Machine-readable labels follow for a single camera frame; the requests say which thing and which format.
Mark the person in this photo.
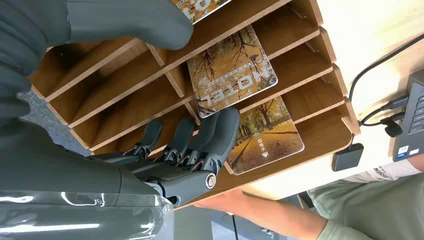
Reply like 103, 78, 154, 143
307, 153, 424, 240

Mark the small black adapter box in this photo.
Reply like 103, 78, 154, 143
331, 142, 365, 172

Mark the grey ribbed right arm sleeve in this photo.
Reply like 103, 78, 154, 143
0, 0, 71, 128

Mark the black usb plug with cable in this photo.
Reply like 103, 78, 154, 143
358, 112, 406, 139

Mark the long black cable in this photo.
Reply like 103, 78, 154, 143
348, 34, 424, 102

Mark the autumn park key card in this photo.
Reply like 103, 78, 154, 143
226, 96, 305, 176

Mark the wooden slotted card shelf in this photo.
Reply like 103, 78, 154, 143
28, 0, 362, 212

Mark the grey usb plug with cable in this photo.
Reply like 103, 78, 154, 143
358, 96, 409, 125

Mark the dark grey laptop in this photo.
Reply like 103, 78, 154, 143
392, 69, 424, 163

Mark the autumn hotel card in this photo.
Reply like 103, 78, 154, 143
186, 24, 279, 119
170, 0, 233, 25

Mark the thin black hanging cable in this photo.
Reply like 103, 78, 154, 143
231, 214, 239, 240

